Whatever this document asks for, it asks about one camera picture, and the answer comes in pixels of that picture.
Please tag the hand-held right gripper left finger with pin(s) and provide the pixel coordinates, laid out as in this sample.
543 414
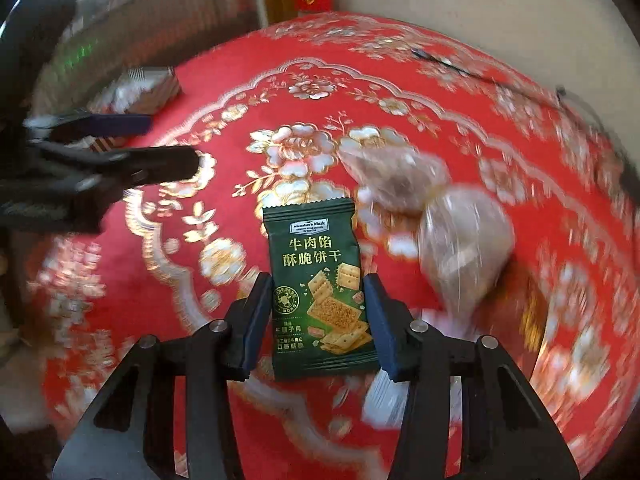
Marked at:
257 320

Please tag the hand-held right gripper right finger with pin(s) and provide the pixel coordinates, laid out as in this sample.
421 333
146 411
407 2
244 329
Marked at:
382 325

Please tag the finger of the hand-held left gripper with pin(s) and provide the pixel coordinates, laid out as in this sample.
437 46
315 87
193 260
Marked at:
120 124
155 165

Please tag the white box with striped rim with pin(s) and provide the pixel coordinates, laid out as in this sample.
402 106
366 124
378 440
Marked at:
145 95

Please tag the green snack packet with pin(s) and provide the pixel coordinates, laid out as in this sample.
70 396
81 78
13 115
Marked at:
310 260

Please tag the clear plastic snack bag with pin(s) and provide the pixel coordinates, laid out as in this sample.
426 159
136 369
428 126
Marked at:
400 180

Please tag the red floral tablecloth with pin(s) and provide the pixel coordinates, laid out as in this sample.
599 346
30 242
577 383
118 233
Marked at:
200 85

